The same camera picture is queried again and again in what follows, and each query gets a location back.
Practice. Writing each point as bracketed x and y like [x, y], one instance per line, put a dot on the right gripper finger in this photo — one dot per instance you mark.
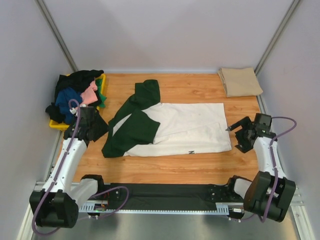
[244, 145]
[244, 122]

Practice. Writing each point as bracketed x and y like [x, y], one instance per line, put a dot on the green and white raglan t-shirt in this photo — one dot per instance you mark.
[146, 127]

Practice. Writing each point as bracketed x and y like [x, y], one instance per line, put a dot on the black t-shirt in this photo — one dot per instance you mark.
[79, 81]

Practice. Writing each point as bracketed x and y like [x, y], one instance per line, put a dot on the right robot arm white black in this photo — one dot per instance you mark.
[270, 193]

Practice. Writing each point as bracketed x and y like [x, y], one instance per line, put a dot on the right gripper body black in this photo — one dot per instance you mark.
[241, 134]

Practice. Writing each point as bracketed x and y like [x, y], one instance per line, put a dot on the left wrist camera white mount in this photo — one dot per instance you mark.
[76, 110]

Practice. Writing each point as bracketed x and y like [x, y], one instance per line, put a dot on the pink t-shirt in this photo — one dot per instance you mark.
[89, 95]

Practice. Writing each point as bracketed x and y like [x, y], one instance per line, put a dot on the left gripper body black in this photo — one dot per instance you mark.
[100, 127]

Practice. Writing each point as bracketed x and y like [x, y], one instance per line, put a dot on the folded beige t-shirt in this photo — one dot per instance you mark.
[238, 82]

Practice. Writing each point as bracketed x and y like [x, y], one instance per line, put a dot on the bright green t-shirt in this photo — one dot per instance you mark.
[101, 97]

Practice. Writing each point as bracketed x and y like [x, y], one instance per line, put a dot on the blue t-shirt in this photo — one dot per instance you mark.
[62, 102]

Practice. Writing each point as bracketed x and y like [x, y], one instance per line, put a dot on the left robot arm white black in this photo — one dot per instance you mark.
[57, 204]

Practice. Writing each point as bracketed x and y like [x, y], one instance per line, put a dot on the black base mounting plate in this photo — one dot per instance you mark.
[169, 197]

